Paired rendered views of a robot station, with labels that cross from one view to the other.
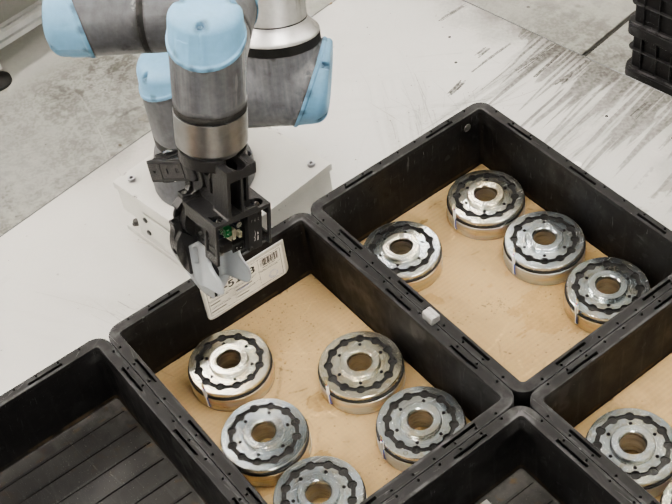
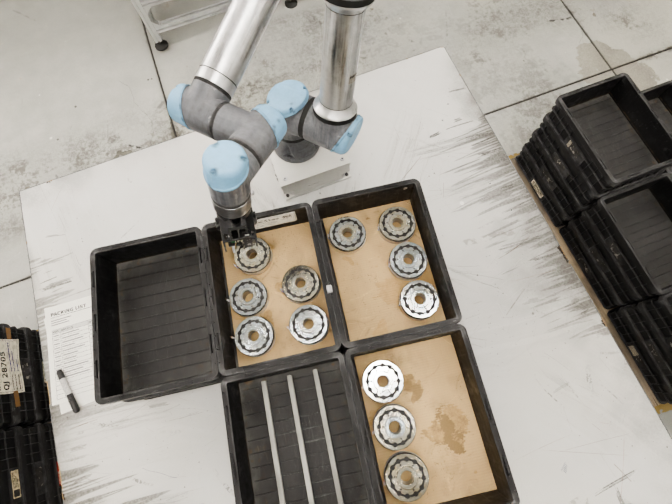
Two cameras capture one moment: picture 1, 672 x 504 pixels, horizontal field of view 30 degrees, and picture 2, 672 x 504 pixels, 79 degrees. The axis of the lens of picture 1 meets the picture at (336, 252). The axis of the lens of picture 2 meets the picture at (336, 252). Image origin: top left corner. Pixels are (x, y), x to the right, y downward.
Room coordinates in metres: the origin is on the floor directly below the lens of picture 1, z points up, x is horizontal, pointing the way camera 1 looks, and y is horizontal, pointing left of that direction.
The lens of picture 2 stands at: (0.73, -0.22, 1.93)
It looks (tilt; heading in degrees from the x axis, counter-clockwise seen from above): 72 degrees down; 27
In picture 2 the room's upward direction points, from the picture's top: 9 degrees counter-clockwise
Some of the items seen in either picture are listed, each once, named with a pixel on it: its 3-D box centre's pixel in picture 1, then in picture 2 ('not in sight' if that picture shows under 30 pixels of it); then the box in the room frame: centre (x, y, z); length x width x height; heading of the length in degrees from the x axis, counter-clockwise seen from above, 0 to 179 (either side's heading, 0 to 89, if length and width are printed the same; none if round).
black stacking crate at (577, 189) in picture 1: (499, 266); (381, 264); (1.04, -0.20, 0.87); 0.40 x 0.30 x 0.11; 31
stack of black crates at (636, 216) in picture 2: not in sight; (634, 245); (1.58, -1.13, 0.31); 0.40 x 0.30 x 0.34; 39
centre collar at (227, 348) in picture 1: (228, 360); (251, 254); (0.96, 0.15, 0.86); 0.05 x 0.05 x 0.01
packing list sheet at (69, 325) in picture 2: not in sight; (83, 348); (0.56, 0.59, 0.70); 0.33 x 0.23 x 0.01; 39
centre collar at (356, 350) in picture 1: (360, 362); (300, 282); (0.92, -0.01, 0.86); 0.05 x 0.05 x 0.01
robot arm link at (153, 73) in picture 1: (188, 86); (291, 109); (1.36, 0.16, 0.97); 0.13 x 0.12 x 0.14; 81
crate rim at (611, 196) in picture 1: (499, 238); (382, 259); (1.04, -0.20, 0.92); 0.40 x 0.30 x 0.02; 31
